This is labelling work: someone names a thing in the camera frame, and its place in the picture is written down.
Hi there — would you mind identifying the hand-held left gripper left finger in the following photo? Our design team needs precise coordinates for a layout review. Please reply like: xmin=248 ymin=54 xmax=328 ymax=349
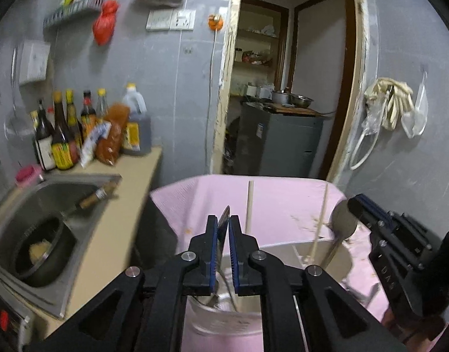
xmin=21 ymin=214 xmax=220 ymax=352

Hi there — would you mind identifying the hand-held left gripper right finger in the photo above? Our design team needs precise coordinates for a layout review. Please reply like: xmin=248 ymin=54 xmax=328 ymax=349
xmin=228 ymin=216 xmax=409 ymax=352

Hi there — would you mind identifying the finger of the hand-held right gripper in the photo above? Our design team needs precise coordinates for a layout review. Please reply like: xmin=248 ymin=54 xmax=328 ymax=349
xmin=356 ymin=193 xmax=409 ymax=224
xmin=347 ymin=197 xmax=397 ymax=241

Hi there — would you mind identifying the steel spoon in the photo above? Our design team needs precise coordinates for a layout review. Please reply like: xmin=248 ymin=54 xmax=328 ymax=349
xmin=321 ymin=199 xmax=359 ymax=269
xmin=215 ymin=204 xmax=232 ymax=287

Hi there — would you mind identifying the wooden chopstick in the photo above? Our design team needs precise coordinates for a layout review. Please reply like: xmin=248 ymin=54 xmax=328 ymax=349
xmin=246 ymin=180 xmax=255 ymax=234
xmin=308 ymin=182 xmax=330 ymax=265

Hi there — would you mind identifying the white plastic utensil holder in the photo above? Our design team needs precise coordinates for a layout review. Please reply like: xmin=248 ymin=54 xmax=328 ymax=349
xmin=184 ymin=239 xmax=354 ymax=338

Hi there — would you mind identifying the pink floral cloth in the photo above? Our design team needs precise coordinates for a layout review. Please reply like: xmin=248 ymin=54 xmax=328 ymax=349
xmin=151 ymin=174 xmax=445 ymax=352

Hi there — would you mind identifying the clear plastic bag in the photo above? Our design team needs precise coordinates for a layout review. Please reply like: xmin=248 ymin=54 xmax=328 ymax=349
xmin=362 ymin=99 xmax=383 ymax=134

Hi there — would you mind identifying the beige kitchen counter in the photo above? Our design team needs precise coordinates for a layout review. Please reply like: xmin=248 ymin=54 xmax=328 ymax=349
xmin=41 ymin=146 xmax=163 ymax=341

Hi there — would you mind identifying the grey cabinet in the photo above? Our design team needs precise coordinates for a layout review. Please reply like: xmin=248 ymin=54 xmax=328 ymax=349
xmin=236 ymin=103 xmax=326 ymax=178

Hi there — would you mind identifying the wooden cutting board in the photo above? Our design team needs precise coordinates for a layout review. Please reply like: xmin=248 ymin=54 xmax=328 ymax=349
xmin=263 ymin=102 xmax=322 ymax=118

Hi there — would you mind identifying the steel bowl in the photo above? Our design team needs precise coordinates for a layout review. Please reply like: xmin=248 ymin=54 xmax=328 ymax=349
xmin=291 ymin=94 xmax=315 ymax=109

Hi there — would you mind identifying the steel pot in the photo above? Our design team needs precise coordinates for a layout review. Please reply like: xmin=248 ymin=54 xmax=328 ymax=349
xmin=270 ymin=88 xmax=293 ymax=105

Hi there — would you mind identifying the large cooking oil jug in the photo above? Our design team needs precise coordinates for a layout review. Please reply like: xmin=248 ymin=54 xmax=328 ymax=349
xmin=121 ymin=82 xmax=152 ymax=155

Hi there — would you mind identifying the steel kitchen sink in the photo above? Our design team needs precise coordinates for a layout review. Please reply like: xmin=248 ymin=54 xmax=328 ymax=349
xmin=0 ymin=173 xmax=123 ymax=319

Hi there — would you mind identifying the orange seasoning packet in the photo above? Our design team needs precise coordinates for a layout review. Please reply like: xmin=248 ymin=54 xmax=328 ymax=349
xmin=95 ymin=103 xmax=131 ymax=165

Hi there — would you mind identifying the white seasoning packet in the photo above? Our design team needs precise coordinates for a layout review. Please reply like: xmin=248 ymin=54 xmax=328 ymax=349
xmin=80 ymin=121 xmax=112 ymax=167

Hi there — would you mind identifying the soy sauce bottle yellow label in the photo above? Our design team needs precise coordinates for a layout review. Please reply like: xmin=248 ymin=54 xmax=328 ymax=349
xmin=50 ymin=92 xmax=80 ymax=171

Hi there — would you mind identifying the dark bottle red cap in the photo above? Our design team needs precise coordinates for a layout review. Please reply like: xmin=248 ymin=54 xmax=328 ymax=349
xmin=80 ymin=90 xmax=97 ymax=140

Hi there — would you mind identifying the clear bottle yellow cap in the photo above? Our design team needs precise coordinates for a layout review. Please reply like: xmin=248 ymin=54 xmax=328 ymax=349
xmin=96 ymin=88 xmax=110 ymax=119

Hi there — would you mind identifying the dark bottle yellow cap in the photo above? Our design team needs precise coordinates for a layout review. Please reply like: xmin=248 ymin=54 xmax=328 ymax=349
xmin=65 ymin=89 xmax=84 ymax=147

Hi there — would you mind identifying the dark pump bottle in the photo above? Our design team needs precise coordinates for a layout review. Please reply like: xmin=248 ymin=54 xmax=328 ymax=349
xmin=34 ymin=99 xmax=57 ymax=172

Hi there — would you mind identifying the black induction cooker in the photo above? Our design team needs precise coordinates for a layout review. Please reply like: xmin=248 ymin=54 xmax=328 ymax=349
xmin=0 ymin=290 xmax=32 ymax=352

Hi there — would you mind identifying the dark wooden shelf unit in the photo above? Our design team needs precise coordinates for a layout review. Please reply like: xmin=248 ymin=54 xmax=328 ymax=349
xmin=230 ymin=0 xmax=289 ymax=99

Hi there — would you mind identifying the hanging mesh strainer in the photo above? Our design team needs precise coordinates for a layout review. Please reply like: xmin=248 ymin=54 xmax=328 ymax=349
xmin=4 ymin=46 xmax=36 ymax=137

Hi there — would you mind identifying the red plastic bag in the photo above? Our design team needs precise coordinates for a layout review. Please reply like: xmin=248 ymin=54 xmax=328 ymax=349
xmin=92 ymin=0 xmax=120 ymax=46

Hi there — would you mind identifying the black pan with wooden handle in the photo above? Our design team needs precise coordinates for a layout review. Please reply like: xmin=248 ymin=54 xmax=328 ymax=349
xmin=10 ymin=180 xmax=119 ymax=288

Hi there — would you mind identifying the white power cable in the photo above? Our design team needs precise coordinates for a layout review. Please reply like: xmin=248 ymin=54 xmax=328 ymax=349
xmin=206 ymin=29 xmax=220 ymax=175

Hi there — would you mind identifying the cream door frame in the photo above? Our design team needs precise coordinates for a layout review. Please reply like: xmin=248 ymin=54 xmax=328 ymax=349
xmin=212 ymin=0 xmax=368 ymax=184

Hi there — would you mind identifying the white wall socket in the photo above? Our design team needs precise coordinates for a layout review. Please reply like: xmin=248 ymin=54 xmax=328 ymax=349
xmin=170 ymin=8 xmax=195 ymax=31

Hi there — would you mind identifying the white wall switch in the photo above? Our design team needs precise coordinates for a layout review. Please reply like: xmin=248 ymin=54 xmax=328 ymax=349
xmin=146 ymin=9 xmax=173 ymax=31

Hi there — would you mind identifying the white wall box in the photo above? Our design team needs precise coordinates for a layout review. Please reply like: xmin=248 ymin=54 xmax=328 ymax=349
xmin=18 ymin=40 xmax=51 ymax=85

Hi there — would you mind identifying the grey wall rack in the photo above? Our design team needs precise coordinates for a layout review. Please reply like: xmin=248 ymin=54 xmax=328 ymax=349
xmin=43 ymin=2 xmax=104 ymax=30

